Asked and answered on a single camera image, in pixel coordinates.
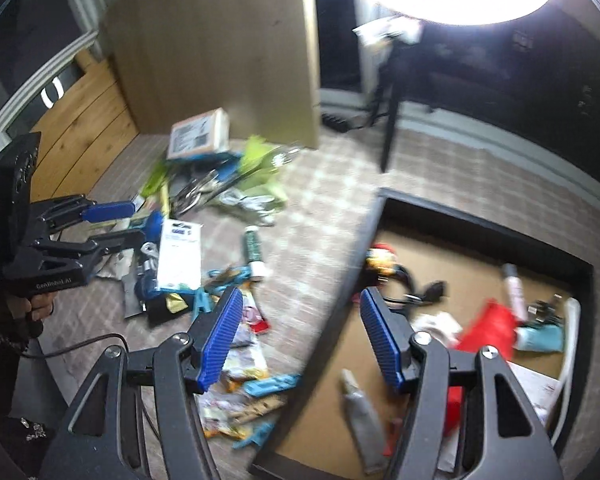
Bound blue white card package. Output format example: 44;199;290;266
156;218;202;292

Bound blue foil packet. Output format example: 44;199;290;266
169;152;241;181

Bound white crumpled tissue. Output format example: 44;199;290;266
411;311;462;347

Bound white plastic strip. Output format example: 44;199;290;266
549;296;582;443

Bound silver pliers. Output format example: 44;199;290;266
171;170;222;212

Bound person's left hand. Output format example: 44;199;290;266
10;287;57;337

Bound teal packet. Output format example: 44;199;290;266
516;321;565;355

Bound blue clothespin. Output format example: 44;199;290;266
189;269;253;323
241;374;302;397
231;421;277;450

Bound grey tube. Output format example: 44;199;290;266
341;369;390;475

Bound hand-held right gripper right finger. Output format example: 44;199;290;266
360;286;566;480

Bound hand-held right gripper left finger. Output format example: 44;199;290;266
55;286;244;480

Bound orange tissue pack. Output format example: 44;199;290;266
167;107;231;159

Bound black cable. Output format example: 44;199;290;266
374;264;447;307

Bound wooden clothespin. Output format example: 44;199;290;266
229;394;287;423

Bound black power strip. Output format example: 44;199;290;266
321;113;352;132

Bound red packet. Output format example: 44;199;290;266
454;299;517;357

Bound white coiled cable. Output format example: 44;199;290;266
220;191;278;227

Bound long green packet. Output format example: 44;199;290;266
139;162;173;198

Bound white paper sheet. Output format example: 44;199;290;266
509;359;563;426

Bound pink tube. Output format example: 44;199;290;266
501;262;527;320

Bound black light stand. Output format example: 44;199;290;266
366;40;405;173

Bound red yellow small item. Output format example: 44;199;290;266
366;244;400;277

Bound metal clip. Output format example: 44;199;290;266
526;296;565;325

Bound white light stand mount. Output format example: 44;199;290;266
354;15;425;47

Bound brown wooden board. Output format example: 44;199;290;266
100;0;322;152

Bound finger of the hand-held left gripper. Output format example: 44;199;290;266
30;197;136;233
45;231;146;273

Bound light green cloth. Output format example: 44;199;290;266
237;135;291;211

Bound black storage box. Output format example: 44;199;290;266
250;187;596;480

